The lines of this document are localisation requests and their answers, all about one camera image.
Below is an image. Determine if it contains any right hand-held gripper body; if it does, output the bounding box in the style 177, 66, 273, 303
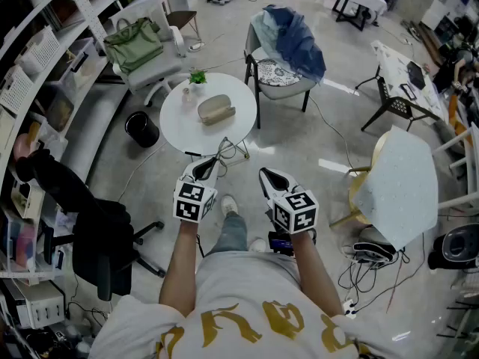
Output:
266, 185, 320, 235

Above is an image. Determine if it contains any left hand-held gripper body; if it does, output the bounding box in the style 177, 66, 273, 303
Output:
172, 174, 219, 224

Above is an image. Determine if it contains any beige glasses case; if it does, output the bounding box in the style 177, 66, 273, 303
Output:
197, 93, 237, 126

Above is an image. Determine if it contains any person's right forearm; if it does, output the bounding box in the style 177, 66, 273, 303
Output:
290, 230, 347, 319

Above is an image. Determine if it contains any person's left forearm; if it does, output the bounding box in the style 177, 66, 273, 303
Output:
159, 221, 202, 317

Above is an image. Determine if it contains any black waist-worn device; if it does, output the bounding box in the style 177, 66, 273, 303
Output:
267, 230, 297, 256

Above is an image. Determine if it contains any white round table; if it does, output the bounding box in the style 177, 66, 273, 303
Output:
159, 72, 258, 165

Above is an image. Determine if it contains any person's jeans leg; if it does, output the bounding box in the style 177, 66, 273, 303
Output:
206, 211, 248, 257

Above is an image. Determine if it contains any black trash bin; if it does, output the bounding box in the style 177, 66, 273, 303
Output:
124, 110, 161, 149

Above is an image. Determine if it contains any yellow wooden stool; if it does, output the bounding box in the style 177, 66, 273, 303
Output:
329, 131, 394, 228

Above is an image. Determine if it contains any small green potted plant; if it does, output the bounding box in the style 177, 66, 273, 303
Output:
188, 69, 209, 86

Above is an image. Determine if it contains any grey armchair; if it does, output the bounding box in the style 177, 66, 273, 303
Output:
244, 11, 319, 129

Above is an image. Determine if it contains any person's white printed shirt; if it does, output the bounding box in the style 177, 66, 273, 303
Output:
88, 251, 412, 359

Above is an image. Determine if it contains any black office chair with jacket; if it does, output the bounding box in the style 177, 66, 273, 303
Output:
14, 149, 166, 302

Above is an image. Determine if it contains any white office chair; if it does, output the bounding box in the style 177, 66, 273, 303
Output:
107, 0, 191, 108

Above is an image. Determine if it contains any patterned seat cushion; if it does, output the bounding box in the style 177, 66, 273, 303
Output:
257, 58, 303, 87

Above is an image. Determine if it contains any white power strip with plugs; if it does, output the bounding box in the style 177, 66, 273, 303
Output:
341, 298, 359, 320

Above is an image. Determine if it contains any green handbag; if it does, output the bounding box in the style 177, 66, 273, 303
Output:
103, 16, 165, 76

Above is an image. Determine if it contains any blue cloth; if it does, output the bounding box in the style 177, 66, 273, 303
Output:
251, 4, 327, 85

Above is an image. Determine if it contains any brown wooden chair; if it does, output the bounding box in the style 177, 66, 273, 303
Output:
160, 0, 202, 41

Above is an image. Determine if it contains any patterned cloth table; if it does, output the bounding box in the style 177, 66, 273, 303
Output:
354, 39, 450, 133

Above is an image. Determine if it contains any black tablet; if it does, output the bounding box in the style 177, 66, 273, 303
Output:
406, 61, 427, 91

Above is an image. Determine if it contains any black round appliance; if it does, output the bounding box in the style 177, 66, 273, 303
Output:
427, 222, 479, 273

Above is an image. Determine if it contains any white lattice basket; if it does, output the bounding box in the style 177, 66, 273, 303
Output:
17, 25, 61, 76
0, 64, 35, 116

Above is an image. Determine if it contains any white box appliance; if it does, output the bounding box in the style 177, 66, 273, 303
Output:
0, 279, 67, 331

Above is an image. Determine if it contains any white metal shelf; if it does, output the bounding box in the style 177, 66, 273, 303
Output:
0, 0, 150, 287

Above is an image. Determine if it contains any tangle of black cables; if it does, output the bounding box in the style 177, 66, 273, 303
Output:
338, 233, 427, 313

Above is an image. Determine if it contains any white frame rack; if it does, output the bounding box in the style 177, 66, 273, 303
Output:
433, 121, 479, 211

